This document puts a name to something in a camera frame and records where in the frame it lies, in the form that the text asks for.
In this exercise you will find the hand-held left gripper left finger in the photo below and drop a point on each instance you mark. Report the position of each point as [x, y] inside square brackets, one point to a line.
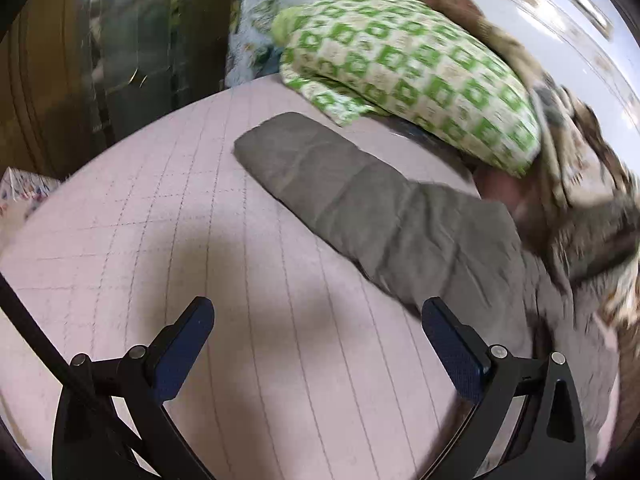
[182, 355]

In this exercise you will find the beige wall switch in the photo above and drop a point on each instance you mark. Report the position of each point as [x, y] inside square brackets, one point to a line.
[592, 10]

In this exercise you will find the pink quilted bed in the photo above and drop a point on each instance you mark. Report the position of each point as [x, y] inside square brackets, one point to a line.
[200, 220]

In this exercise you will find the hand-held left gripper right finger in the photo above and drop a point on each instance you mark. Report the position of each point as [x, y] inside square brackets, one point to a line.
[452, 350]

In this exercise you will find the white printed paper bag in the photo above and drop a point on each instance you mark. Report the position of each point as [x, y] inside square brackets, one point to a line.
[20, 190]

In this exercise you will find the white green printed cloth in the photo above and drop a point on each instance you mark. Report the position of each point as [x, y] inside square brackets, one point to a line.
[250, 35]

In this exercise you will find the green checkered pillow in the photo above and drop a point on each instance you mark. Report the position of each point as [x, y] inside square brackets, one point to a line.
[400, 60]

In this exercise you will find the beige leaf print blanket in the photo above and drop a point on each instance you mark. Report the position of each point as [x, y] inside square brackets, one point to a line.
[575, 160]

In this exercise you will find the grey quilted puffer jacket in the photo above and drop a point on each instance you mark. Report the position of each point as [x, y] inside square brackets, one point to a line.
[375, 210]

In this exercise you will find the wooden door with stained glass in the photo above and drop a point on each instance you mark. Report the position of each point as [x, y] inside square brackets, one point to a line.
[125, 35]

